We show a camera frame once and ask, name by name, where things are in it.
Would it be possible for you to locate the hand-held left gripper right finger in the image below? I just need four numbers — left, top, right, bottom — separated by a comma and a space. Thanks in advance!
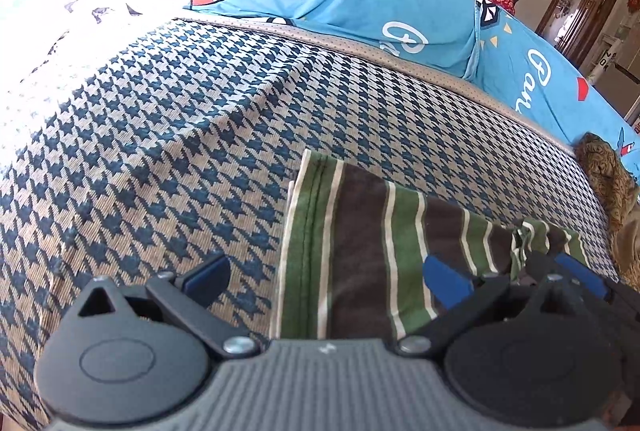
396, 253, 583, 358

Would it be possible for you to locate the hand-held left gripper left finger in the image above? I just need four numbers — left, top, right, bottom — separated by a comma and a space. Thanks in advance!
75, 253, 261, 359

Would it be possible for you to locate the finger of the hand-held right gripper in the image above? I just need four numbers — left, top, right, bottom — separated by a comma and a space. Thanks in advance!
525, 251, 561, 284
555, 253, 613, 302

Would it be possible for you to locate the green brown striped shirt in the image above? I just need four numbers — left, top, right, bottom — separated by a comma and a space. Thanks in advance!
269, 148, 592, 342

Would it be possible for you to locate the brown patterned cloth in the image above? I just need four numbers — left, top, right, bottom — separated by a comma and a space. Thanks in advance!
574, 131, 640, 284

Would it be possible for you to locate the houndstooth bed blanket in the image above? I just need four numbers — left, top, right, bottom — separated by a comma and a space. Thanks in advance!
0, 18, 623, 431

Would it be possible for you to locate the white printed hanging cloth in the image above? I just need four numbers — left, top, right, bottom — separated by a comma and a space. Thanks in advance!
591, 38, 618, 84

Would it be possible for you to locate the brown wooden door frame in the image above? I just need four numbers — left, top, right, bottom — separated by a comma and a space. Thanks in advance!
535, 0, 619, 57

